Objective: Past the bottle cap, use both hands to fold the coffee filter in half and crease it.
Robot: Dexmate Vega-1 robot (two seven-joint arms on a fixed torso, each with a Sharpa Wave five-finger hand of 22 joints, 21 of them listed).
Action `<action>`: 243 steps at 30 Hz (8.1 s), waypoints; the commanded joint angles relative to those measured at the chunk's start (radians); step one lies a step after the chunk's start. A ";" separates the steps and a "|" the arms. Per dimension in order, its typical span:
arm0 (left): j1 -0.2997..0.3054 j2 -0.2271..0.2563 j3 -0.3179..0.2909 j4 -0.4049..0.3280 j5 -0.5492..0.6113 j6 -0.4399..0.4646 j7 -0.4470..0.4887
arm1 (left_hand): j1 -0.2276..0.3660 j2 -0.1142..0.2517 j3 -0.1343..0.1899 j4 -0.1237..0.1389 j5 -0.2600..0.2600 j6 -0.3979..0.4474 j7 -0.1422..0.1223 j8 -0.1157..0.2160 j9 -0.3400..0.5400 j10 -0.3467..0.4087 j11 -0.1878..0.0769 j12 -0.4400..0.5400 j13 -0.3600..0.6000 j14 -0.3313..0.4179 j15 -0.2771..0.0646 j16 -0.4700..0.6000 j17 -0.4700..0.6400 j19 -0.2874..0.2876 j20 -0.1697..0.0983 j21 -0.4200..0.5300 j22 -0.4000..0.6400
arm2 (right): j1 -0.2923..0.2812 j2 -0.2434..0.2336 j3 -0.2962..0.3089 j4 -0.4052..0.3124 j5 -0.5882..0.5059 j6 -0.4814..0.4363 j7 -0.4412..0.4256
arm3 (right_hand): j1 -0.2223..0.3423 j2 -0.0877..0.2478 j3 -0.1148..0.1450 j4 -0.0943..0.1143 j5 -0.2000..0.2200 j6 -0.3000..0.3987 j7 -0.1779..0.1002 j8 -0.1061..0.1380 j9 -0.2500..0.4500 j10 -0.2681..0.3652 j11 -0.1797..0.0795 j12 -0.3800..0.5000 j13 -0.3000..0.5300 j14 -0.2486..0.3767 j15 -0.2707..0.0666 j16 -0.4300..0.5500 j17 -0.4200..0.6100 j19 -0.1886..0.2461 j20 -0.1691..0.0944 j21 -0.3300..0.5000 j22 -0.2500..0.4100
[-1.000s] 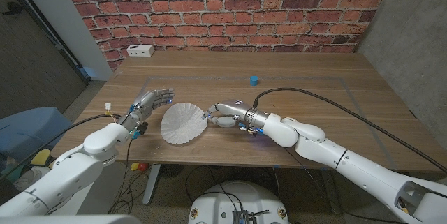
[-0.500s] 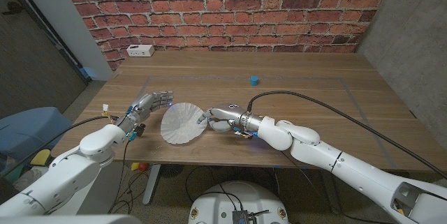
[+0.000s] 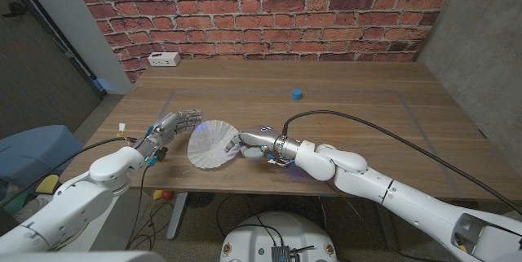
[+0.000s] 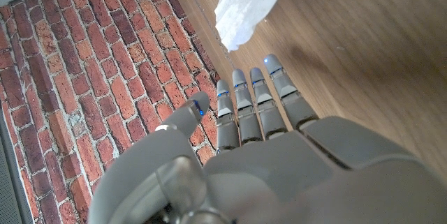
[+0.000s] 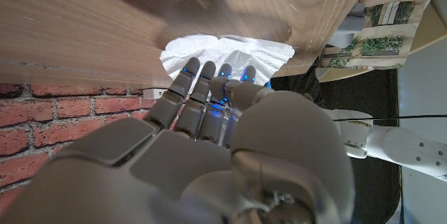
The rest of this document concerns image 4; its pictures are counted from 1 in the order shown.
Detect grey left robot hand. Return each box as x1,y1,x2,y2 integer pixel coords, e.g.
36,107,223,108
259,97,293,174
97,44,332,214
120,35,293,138
87,53,447,224

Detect white paper coffee filter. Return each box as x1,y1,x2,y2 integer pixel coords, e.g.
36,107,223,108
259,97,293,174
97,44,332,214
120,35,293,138
214,0,302,52

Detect red brick print backdrop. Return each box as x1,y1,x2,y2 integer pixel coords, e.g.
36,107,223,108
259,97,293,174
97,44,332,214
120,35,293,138
0,0,224,224

